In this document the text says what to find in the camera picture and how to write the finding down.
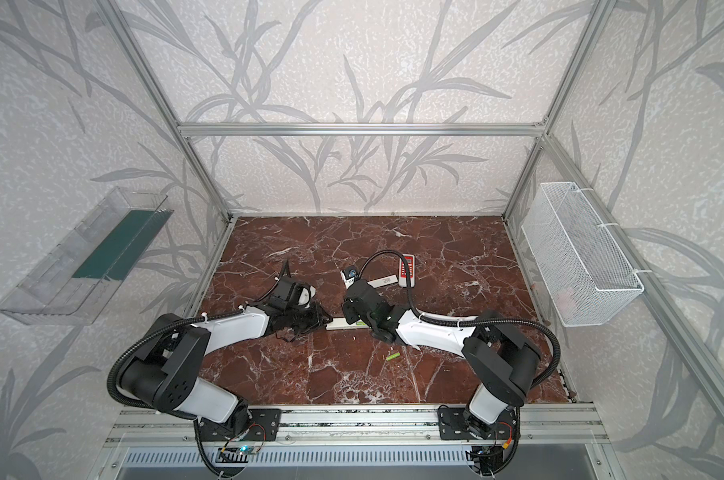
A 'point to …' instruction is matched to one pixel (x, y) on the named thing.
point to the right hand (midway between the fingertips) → (348, 287)
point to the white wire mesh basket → (586, 270)
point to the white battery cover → (383, 281)
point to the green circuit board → (246, 449)
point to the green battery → (393, 356)
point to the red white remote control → (402, 279)
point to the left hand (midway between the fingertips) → (335, 311)
